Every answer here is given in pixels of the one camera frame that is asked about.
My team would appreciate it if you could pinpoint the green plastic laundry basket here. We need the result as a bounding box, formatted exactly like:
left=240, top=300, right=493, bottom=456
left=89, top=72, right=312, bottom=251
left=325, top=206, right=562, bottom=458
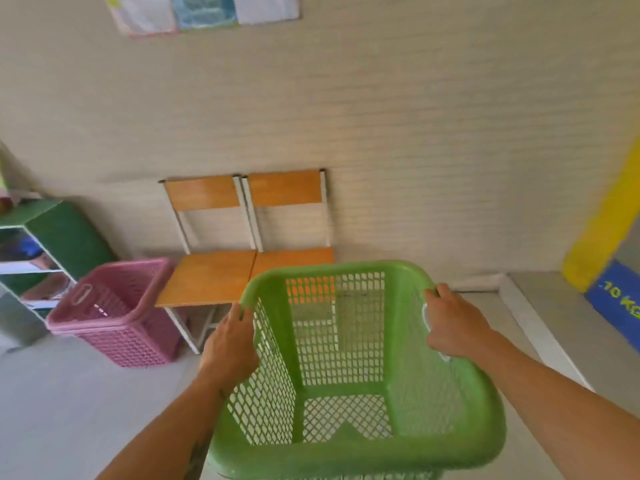
left=207, top=260, right=507, bottom=480

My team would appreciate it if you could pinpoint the pink plastic laundry basket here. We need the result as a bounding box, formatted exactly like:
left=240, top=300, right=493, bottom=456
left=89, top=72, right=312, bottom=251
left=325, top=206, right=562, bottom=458
left=46, top=258, right=188, bottom=368

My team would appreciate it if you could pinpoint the blue paper poster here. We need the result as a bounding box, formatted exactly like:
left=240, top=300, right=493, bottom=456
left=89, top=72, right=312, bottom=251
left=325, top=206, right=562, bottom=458
left=169, top=0, right=239, bottom=31

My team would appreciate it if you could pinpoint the person's right forearm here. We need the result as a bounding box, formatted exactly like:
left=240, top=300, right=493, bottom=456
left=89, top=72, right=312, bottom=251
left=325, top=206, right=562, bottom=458
left=462, top=329, right=640, bottom=480

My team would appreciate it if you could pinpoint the yellow and blue machine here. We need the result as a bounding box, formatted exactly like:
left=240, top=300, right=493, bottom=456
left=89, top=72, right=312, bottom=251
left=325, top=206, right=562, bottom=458
left=562, top=140, right=640, bottom=353

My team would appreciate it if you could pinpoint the person's left hand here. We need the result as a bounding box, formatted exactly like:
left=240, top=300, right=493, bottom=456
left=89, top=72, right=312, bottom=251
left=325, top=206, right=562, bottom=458
left=198, top=303, right=261, bottom=389

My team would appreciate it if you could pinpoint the wooden chair with white frame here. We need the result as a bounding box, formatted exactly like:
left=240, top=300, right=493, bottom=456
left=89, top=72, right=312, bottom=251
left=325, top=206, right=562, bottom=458
left=242, top=169, right=336, bottom=305
left=155, top=175, right=258, bottom=355

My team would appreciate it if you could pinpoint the white paper poster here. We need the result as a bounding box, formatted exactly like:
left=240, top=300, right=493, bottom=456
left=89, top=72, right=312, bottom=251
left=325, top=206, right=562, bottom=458
left=232, top=0, right=301, bottom=25

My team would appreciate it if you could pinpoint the person's right hand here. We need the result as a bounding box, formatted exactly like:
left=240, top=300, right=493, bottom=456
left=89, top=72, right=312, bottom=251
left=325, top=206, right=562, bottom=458
left=423, top=284, right=495, bottom=359

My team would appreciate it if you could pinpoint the green shelf unit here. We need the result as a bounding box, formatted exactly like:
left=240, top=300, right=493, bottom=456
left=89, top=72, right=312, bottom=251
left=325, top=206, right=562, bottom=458
left=0, top=191, right=118, bottom=351

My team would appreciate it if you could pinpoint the paper poster with pink border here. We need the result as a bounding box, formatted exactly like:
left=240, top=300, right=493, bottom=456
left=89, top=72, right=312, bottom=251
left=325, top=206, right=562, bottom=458
left=105, top=0, right=180, bottom=37

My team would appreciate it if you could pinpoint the person's left forearm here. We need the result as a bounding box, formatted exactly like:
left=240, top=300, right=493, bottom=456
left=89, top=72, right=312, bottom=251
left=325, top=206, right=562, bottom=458
left=95, top=367, right=241, bottom=480

